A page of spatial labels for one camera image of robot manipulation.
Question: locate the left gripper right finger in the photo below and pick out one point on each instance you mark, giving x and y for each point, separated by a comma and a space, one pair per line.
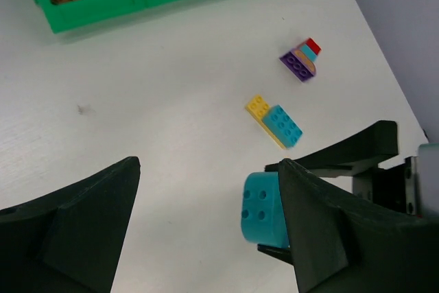
341, 243

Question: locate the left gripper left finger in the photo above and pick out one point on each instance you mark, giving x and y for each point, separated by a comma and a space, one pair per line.
70, 240

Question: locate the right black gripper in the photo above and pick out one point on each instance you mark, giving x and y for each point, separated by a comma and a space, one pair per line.
395, 188

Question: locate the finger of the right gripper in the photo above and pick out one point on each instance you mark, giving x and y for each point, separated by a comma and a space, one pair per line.
281, 254

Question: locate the teal rounded lego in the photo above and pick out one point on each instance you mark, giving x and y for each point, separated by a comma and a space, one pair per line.
262, 217

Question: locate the teal lego brick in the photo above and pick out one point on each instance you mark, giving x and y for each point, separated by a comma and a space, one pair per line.
282, 126

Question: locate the yellow lego brick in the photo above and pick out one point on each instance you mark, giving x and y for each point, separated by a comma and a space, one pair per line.
258, 108

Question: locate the pink teal red lego cluster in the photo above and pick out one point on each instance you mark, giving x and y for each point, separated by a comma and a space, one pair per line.
301, 59

